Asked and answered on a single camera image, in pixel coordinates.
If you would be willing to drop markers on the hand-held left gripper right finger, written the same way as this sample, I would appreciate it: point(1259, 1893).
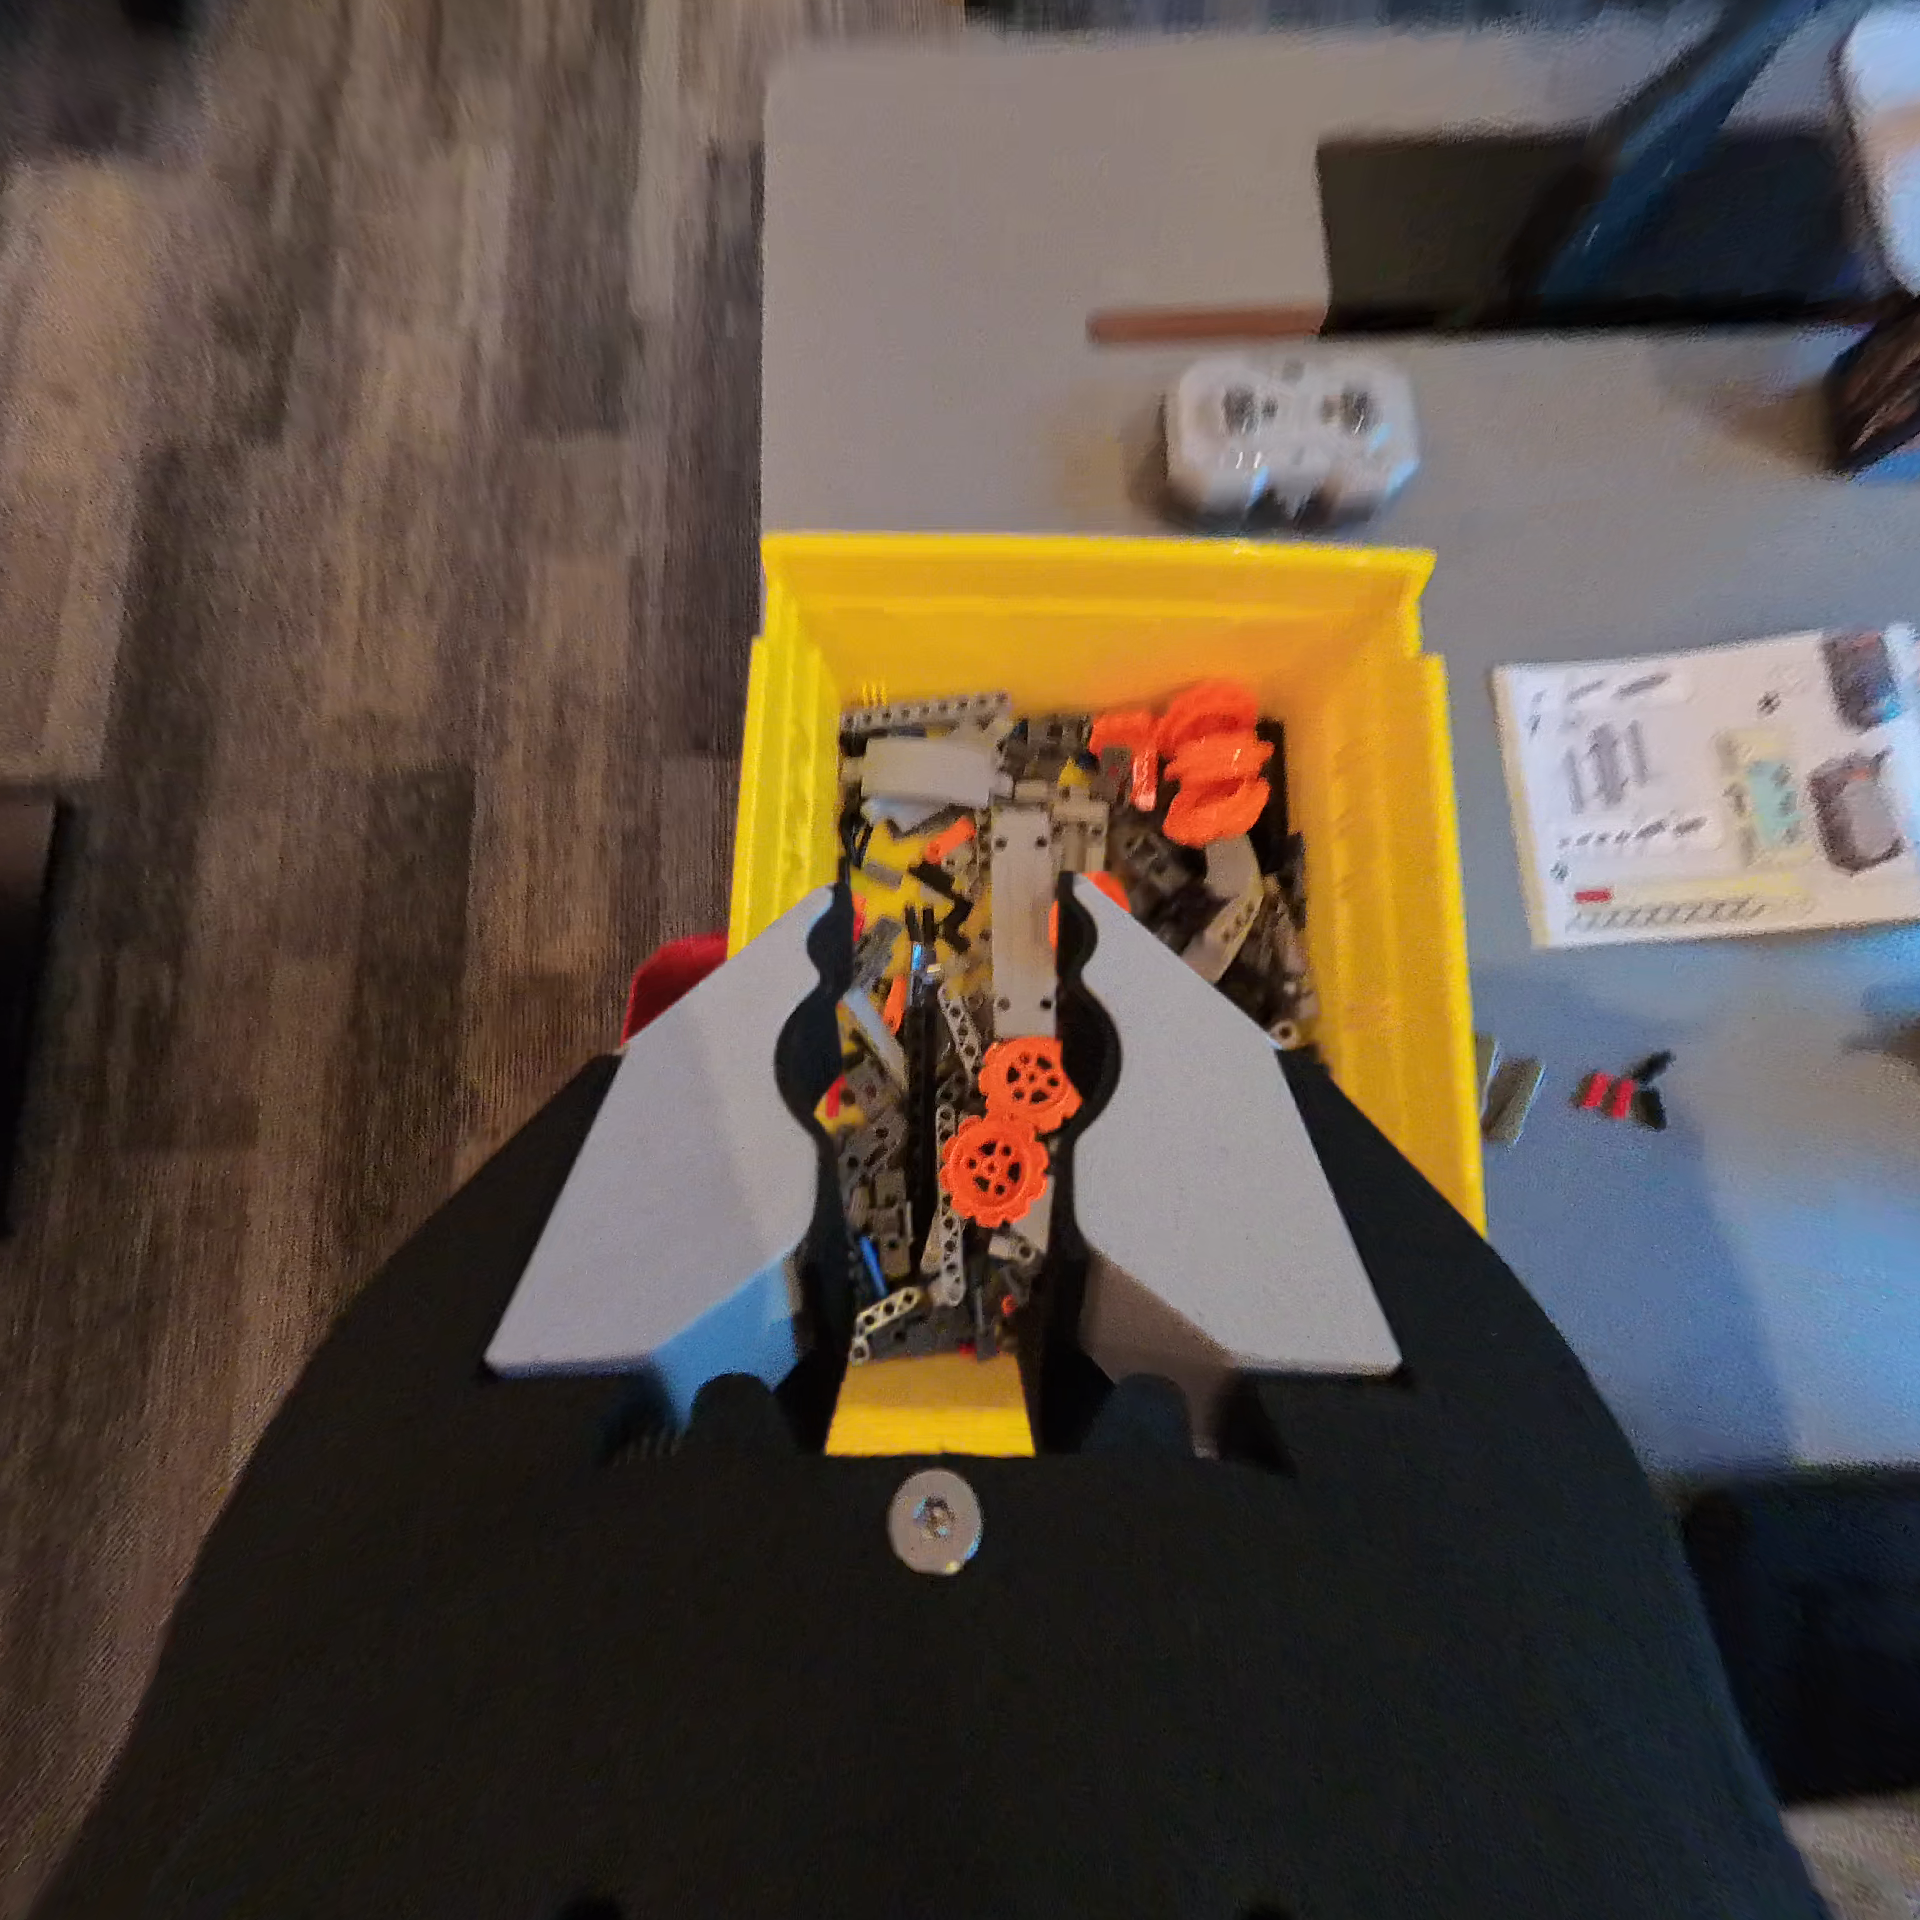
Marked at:
point(1214, 1202)

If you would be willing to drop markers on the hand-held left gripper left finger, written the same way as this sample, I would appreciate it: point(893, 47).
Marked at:
point(676, 1202)

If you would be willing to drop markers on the pile of building brick parts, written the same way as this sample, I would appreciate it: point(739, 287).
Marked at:
point(1049, 840)

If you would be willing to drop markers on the yellow plastic bin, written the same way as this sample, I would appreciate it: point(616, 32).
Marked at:
point(1080, 615)

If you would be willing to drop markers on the grey desk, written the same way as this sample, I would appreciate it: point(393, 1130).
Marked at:
point(932, 300)

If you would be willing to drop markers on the red object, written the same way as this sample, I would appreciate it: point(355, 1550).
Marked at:
point(676, 974)

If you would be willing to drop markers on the blue Lego beam top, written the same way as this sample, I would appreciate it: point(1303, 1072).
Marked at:
point(1489, 1072)

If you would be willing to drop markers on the blue lego beam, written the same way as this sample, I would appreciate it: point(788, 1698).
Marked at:
point(1516, 1102)
point(1489, 1072)

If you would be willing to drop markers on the instruction booklet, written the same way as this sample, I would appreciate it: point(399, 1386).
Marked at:
point(1652, 781)

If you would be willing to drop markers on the grey remote control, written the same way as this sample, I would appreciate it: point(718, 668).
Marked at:
point(1291, 435)

